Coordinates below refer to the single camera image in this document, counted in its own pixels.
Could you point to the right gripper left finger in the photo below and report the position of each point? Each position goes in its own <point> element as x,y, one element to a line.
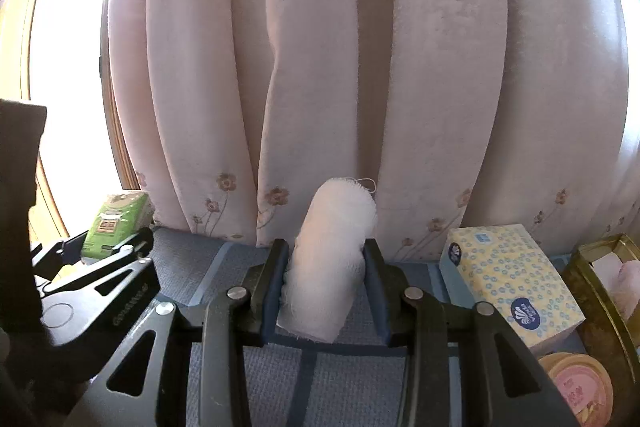
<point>146,381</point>

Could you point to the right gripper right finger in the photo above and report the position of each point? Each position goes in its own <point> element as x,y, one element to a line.
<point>501,381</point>

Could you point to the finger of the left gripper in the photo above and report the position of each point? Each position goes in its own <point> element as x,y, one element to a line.
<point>103,301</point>

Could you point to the white gauze roll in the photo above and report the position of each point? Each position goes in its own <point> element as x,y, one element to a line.
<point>327,266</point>

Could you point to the green tissue pack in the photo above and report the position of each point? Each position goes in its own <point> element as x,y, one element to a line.
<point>120,216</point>

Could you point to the yellow patterned tissue box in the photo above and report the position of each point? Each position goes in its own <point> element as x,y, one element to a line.
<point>505,267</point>

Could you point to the round gold tin lid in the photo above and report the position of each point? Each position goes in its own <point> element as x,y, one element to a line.
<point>584,384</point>

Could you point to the gold rectangular tin box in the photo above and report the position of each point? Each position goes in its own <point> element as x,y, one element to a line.
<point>606,335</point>

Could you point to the pink fluffy cloth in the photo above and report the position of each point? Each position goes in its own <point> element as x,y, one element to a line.
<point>621,281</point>

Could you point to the pink floral curtain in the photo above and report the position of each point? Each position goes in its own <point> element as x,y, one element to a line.
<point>456,113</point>

